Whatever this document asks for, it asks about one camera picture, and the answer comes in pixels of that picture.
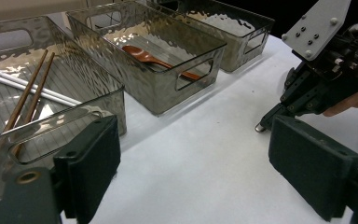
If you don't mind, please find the smoky clear plastic bin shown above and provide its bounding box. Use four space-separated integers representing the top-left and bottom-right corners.
65 0 227 117
0 16 128 200
145 0 276 74

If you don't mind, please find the white chopstick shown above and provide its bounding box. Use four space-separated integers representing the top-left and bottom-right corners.
0 66 76 101
0 70 82 107

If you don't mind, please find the brown wooden spoon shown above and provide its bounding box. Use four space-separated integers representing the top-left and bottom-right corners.
121 45 202 82

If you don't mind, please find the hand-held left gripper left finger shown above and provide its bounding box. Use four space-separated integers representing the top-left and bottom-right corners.
52 115 122 224

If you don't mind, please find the brown wooden chopstick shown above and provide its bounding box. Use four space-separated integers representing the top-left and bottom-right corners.
1 49 49 134
10 51 57 158

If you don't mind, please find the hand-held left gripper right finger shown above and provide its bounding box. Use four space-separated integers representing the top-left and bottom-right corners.
268 114 358 223

